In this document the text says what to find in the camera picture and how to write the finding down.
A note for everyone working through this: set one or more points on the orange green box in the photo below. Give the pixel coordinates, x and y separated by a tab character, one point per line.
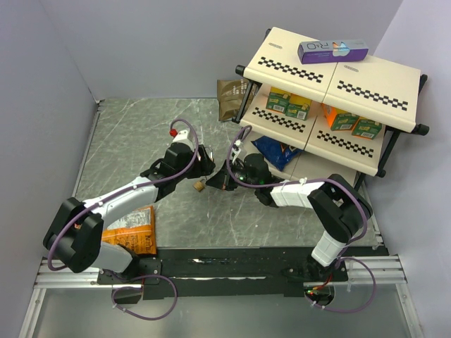
338	119

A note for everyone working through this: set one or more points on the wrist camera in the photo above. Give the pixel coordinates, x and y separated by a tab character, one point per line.
237	151
182	137

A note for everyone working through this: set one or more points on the green box far left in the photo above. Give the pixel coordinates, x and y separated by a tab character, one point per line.
278	100

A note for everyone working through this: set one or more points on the brown foil pouch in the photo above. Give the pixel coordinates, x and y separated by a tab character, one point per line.
230	94

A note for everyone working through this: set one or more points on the purple toothpaste box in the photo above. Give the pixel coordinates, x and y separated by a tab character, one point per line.
332	51

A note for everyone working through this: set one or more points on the green box far right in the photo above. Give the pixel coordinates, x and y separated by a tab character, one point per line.
366	128

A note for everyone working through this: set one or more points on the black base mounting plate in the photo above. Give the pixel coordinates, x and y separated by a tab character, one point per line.
233	272

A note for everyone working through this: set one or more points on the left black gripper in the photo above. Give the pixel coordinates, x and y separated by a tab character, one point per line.
204	167

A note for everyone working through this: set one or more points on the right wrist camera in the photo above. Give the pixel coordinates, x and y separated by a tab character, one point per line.
237	151

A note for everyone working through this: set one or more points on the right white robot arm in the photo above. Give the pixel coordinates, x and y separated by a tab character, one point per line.
342	211

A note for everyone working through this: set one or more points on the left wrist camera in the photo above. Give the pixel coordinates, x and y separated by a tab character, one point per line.
182	137

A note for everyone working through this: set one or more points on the orange chips bag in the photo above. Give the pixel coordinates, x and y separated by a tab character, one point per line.
135	231

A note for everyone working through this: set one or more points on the beige three-tier shelf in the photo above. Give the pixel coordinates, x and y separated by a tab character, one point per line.
374	88

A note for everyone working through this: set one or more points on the blue snack bag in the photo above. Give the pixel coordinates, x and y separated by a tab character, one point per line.
278	154

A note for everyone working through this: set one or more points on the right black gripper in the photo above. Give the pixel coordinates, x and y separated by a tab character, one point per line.
223	179

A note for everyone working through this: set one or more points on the brass padlock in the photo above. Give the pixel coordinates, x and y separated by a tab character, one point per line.
199	185

